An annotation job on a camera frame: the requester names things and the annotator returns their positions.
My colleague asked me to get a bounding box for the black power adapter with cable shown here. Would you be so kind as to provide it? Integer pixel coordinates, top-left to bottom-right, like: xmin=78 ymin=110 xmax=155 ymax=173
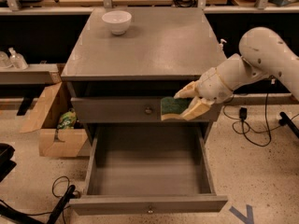
xmin=221 ymin=91 xmax=299 ymax=147

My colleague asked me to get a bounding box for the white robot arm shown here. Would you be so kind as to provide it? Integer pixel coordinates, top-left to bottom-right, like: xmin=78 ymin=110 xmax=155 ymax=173
xmin=175 ymin=27 xmax=299 ymax=120

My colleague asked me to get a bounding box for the white ceramic bowl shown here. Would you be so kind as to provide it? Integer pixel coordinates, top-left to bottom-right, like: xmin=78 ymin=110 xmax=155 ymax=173
xmin=102 ymin=10 xmax=132 ymax=35

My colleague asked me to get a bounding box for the black cable on floor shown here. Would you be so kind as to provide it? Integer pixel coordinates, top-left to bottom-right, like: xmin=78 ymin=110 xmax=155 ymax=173
xmin=0 ymin=175 xmax=78 ymax=224

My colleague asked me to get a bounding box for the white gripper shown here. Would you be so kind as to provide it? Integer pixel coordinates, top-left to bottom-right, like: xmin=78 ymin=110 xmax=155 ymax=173
xmin=174 ymin=67 xmax=233 ymax=120

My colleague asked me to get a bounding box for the green yellow sponge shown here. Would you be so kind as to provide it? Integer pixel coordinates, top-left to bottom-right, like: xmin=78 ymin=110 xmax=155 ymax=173
xmin=161 ymin=97 xmax=191 ymax=120

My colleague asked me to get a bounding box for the small white pump bottle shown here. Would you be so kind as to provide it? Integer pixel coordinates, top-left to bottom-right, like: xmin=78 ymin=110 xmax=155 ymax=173
xmin=219 ymin=38 xmax=227 ymax=50

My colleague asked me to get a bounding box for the closed grey top drawer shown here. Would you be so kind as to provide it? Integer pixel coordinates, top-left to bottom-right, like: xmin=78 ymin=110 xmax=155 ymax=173
xmin=70 ymin=95 xmax=225 ymax=124

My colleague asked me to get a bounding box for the clear sanitizer pump bottle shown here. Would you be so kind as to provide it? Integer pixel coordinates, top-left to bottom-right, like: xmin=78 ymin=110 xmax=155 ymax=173
xmin=8 ymin=48 xmax=28 ymax=70

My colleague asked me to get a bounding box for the grey wooden drawer cabinet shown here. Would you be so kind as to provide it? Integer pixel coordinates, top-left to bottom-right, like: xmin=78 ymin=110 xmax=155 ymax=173
xmin=62 ymin=7 xmax=226 ymax=138

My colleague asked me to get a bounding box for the black stand leg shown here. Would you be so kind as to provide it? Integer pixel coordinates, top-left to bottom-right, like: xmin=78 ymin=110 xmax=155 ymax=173
xmin=0 ymin=185 xmax=76 ymax=224

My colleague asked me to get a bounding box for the black caster leg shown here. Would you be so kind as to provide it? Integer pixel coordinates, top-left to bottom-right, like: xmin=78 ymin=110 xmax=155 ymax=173
xmin=278 ymin=112 xmax=299 ymax=138

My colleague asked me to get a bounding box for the green snack bag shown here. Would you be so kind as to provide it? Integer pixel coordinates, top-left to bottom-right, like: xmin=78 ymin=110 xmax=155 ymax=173
xmin=57 ymin=108 xmax=77 ymax=130

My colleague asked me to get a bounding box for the blue tape floor marker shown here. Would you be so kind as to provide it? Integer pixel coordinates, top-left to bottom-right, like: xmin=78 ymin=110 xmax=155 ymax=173
xmin=229 ymin=204 xmax=254 ymax=224

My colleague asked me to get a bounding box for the open cardboard box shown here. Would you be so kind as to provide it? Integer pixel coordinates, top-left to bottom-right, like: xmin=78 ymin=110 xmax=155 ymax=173
xmin=20 ymin=82 xmax=91 ymax=158

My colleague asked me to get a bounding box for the open grey middle drawer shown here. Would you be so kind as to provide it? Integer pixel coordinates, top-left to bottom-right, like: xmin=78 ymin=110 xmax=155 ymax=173
xmin=70 ymin=123 xmax=228 ymax=216

